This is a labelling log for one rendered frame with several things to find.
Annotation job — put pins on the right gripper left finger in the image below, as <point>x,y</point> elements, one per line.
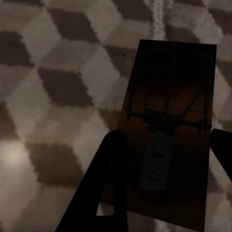
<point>80,215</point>

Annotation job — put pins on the mousetrap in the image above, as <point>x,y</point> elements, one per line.
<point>166,125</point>

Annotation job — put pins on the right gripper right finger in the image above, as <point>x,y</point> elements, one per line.
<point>221,145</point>

